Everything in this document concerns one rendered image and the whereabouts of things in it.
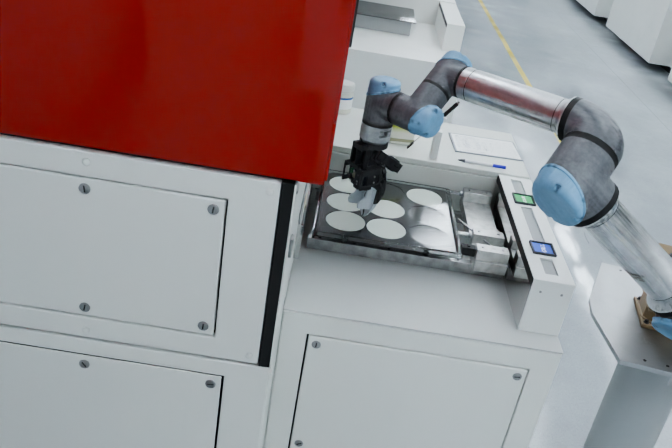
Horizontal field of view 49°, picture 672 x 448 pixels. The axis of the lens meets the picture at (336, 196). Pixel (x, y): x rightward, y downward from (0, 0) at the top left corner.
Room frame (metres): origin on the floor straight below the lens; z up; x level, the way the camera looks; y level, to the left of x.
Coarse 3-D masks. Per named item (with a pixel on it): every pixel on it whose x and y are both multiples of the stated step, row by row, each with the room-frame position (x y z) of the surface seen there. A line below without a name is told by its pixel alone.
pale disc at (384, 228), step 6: (372, 222) 1.64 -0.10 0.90; (378, 222) 1.65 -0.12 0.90; (384, 222) 1.65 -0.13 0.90; (390, 222) 1.66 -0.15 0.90; (396, 222) 1.66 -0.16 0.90; (372, 228) 1.61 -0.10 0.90; (378, 228) 1.62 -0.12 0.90; (384, 228) 1.62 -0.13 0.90; (390, 228) 1.63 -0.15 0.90; (396, 228) 1.63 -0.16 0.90; (402, 228) 1.64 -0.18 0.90; (378, 234) 1.58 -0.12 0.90; (384, 234) 1.59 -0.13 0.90; (390, 234) 1.59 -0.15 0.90; (396, 234) 1.60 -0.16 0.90; (402, 234) 1.61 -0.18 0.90
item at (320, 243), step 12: (312, 240) 1.60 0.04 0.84; (324, 240) 1.60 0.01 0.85; (336, 240) 1.61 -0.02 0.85; (336, 252) 1.60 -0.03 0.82; (348, 252) 1.60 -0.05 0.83; (360, 252) 1.60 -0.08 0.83; (372, 252) 1.60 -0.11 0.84; (384, 252) 1.60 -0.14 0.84; (396, 252) 1.60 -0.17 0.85; (408, 252) 1.61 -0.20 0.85; (420, 264) 1.60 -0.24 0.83; (432, 264) 1.60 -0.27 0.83; (444, 264) 1.60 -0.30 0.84; (456, 264) 1.60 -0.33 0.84; (468, 264) 1.60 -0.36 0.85; (492, 276) 1.61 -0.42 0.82
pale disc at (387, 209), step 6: (378, 204) 1.75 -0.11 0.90; (384, 204) 1.75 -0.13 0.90; (390, 204) 1.76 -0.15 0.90; (396, 204) 1.77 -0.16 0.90; (372, 210) 1.71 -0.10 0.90; (378, 210) 1.71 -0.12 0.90; (384, 210) 1.72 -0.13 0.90; (390, 210) 1.72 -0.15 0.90; (396, 210) 1.73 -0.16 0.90; (402, 210) 1.74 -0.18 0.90; (384, 216) 1.68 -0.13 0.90; (390, 216) 1.69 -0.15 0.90; (396, 216) 1.70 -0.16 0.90
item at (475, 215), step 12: (468, 204) 1.88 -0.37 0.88; (480, 204) 1.90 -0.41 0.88; (468, 216) 1.81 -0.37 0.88; (480, 216) 1.82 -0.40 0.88; (492, 216) 1.83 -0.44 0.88; (480, 228) 1.75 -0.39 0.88; (492, 228) 1.76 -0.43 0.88; (468, 240) 1.70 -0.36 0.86; (480, 264) 1.57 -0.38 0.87; (492, 264) 1.57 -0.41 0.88; (504, 264) 1.58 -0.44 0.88
